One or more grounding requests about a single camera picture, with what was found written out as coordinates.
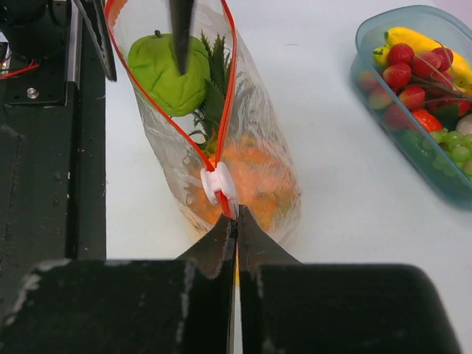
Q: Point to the red toy chili peppers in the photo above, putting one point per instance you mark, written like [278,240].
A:
[430,86]

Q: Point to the green toy apple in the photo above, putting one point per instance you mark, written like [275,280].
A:
[151,60]

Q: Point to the green toy leafy vegetable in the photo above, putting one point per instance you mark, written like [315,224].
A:
[255,150]

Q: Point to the white toy mushroom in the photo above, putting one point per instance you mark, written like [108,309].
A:
[464,125]

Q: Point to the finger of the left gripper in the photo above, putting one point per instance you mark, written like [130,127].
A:
[93,14]
[181,12]

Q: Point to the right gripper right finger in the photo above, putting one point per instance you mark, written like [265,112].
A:
[292,307]

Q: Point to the green toy grapes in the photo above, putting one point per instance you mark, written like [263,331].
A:
[454,144]

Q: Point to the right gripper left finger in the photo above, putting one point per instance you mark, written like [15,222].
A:
[183,305]

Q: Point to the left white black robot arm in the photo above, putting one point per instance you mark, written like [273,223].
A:
[31,30]

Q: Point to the clear zip top bag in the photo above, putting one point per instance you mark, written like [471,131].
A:
[204,190]

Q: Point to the yellow toy bananas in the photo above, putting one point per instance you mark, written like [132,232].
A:
[424,44]

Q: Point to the teal plastic fruit tray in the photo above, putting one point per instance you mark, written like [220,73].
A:
[441,25]

